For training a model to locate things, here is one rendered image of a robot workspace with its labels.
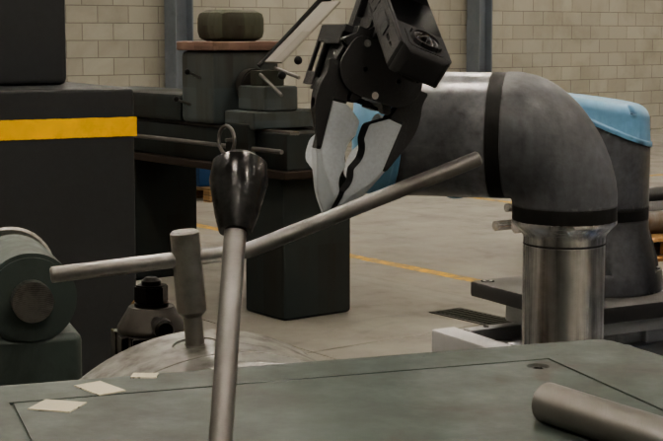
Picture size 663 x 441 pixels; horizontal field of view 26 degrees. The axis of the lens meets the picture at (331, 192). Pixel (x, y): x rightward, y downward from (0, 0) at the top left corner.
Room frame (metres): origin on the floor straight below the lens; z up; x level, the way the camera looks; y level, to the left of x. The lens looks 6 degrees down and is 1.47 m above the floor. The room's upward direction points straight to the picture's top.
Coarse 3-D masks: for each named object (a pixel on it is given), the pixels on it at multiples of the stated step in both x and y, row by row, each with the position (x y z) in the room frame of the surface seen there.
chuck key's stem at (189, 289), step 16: (176, 240) 1.04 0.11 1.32; (192, 240) 1.04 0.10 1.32; (176, 256) 1.04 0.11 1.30; (192, 256) 1.04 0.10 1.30; (176, 272) 1.04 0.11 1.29; (192, 272) 1.04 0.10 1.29; (176, 288) 1.05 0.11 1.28; (192, 288) 1.04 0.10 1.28; (192, 304) 1.04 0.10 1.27; (192, 320) 1.05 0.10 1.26; (192, 336) 1.05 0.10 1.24
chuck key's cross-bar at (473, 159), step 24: (456, 168) 1.10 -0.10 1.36; (384, 192) 1.08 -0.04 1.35; (408, 192) 1.09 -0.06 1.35; (312, 216) 1.07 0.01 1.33; (336, 216) 1.07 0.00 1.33; (264, 240) 1.06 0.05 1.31; (288, 240) 1.07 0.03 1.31; (72, 264) 1.03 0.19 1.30; (96, 264) 1.03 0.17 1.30; (120, 264) 1.03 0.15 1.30; (144, 264) 1.04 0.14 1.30; (168, 264) 1.04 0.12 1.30
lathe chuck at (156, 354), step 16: (160, 336) 1.09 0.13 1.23; (176, 336) 1.08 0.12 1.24; (208, 336) 1.07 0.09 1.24; (240, 336) 1.08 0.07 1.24; (256, 336) 1.09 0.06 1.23; (128, 352) 1.07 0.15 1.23; (144, 352) 1.05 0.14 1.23; (160, 352) 1.04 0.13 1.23; (176, 352) 1.03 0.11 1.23; (192, 352) 1.02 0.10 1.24; (208, 352) 1.02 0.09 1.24; (272, 352) 1.03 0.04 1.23; (288, 352) 1.05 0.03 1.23; (304, 352) 1.12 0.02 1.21; (96, 368) 1.07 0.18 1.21; (112, 368) 1.05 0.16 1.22; (128, 368) 1.03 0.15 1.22; (144, 368) 1.02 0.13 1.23; (160, 368) 1.00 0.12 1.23
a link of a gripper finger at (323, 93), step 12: (336, 60) 1.14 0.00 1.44; (324, 72) 1.14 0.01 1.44; (336, 72) 1.14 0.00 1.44; (324, 84) 1.13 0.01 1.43; (336, 84) 1.14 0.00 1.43; (312, 96) 1.14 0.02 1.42; (324, 96) 1.13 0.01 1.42; (336, 96) 1.14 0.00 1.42; (312, 108) 1.14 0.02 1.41; (324, 108) 1.13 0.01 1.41; (324, 120) 1.13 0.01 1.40; (324, 132) 1.13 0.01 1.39
